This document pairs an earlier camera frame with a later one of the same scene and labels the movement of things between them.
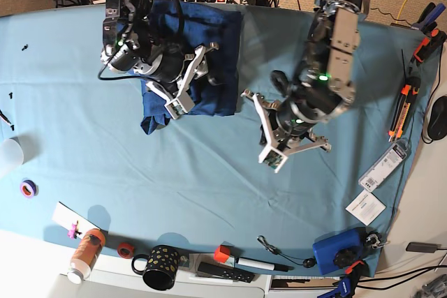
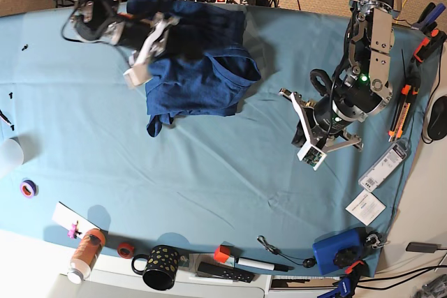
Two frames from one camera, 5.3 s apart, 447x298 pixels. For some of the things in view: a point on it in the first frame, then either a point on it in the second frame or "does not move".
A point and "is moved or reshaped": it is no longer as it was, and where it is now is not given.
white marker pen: [266, 265] does not move
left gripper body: [174, 70] → [158, 26]
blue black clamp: [427, 21] does not move
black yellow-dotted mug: [161, 269] does not move
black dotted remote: [225, 272] does not move
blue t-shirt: [191, 24] is moved or reshaped
